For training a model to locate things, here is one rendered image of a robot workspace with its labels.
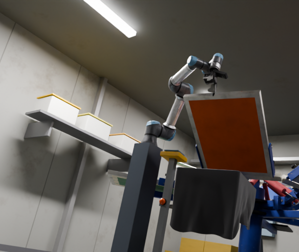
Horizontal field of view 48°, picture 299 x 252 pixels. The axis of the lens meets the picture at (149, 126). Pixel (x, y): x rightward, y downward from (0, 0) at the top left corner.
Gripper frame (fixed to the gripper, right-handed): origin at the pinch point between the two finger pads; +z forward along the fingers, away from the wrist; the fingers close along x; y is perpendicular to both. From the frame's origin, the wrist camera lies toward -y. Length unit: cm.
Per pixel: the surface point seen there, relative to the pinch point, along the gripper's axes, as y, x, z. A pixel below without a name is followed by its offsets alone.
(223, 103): -1.9, -21.4, -6.4
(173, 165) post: 10, -2, 63
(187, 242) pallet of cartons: 182, -436, -45
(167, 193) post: 11, -7, 80
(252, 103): -23.3, -22.4, -6.1
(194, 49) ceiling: 94, -99, -183
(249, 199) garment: -22, -61, 49
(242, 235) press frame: 5, -157, 38
